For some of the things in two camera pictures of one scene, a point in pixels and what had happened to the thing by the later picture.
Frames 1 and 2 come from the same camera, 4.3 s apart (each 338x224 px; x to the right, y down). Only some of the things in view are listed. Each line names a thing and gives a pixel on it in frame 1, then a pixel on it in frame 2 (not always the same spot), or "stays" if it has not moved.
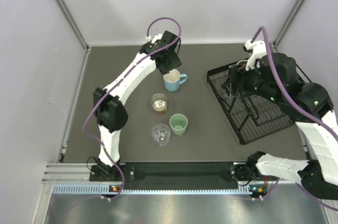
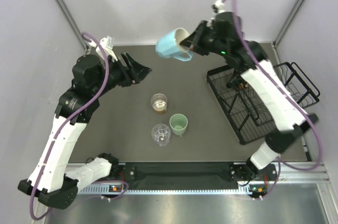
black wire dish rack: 250,117 stays
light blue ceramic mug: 173,80 -> 168,46
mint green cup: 178,122 stays
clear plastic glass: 161,133 stays
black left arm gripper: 174,63 -> 137,71
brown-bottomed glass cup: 159,102 stays
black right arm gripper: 246,92 -> 191,42
